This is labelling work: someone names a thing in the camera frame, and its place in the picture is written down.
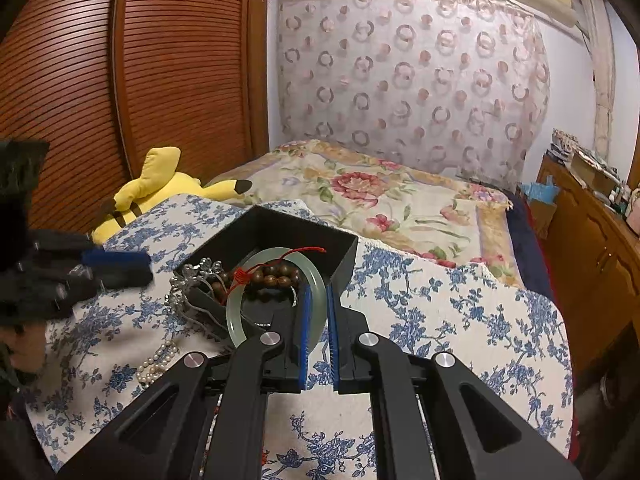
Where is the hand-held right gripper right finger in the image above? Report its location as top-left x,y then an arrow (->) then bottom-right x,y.
326,282 -> 583,480

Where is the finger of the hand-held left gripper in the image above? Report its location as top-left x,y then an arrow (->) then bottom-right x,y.
47,266 -> 154,318
31,232 -> 152,267

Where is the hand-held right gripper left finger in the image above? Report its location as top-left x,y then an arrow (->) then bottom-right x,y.
56,280 -> 314,480

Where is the brown wooden bead bracelet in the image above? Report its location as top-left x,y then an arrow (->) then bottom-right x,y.
210,266 -> 303,306

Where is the pale green jade bangle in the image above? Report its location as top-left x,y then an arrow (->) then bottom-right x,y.
226,247 -> 327,358

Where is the black jewelry box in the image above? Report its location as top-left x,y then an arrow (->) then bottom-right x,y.
172,205 -> 360,346

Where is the yellow plush toy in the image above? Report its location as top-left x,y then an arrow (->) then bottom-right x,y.
91,146 -> 253,245

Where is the blue floral white cloth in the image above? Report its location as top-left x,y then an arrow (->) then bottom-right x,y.
25,192 -> 573,480

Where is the floral beige bed blanket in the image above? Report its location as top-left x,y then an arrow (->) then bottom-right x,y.
207,139 -> 526,288

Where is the wooden slatted wardrobe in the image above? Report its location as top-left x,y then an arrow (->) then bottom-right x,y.
0,0 -> 271,236

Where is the dark blue bed sheet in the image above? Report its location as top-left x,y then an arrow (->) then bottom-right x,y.
502,187 -> 556,301

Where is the light blue paper bag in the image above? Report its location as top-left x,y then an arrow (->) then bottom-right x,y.
519,175 -> 560,208

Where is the circle patterned sheer curtain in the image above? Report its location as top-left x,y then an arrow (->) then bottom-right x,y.
270,0 -> 551,188

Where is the wooden dresser cabinet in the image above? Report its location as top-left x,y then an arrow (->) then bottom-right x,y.
536,152 -> 640,376

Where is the clutter of small dresser items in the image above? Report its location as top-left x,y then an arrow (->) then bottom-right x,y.
547,127 -> 640,236

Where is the white pearl necklace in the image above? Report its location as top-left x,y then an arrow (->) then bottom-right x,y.
136,340 -> 182,386

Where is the white wrapped wall pipe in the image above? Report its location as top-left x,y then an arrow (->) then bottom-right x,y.
577,0 -> 616,156

